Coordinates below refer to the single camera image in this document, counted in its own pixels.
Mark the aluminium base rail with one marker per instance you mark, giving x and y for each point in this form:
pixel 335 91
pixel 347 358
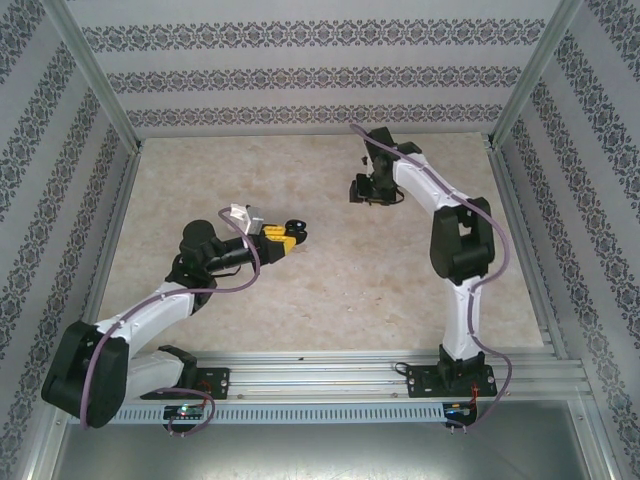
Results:
pixel 320 380

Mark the aluminium side rail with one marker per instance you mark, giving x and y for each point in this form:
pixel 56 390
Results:
pixel 114 240
pixel 531 250

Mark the grey metal sheet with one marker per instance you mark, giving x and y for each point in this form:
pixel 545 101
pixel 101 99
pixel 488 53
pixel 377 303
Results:
pixel 320 450

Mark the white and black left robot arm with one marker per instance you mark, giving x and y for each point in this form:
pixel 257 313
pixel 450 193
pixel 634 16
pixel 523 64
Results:
pixel 150 310

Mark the aluminium frame post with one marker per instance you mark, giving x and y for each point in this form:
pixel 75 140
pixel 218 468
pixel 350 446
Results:
pixel 534 75
pixel 95 75

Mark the black mount plate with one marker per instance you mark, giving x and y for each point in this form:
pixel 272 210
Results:
pixel 215 382
pixel 425 382

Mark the circuit board with green light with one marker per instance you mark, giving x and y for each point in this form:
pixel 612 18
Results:
pixel 184 411

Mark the round black charging case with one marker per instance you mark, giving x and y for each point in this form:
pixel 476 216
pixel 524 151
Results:
pixel 295 222

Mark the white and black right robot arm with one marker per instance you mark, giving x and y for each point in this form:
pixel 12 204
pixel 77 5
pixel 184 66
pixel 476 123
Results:
pixel 460 320

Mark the black left mount plate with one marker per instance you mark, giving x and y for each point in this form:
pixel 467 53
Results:
pixel 215 382

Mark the black right mount plate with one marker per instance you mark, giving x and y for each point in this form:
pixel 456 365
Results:
pixel 425 382

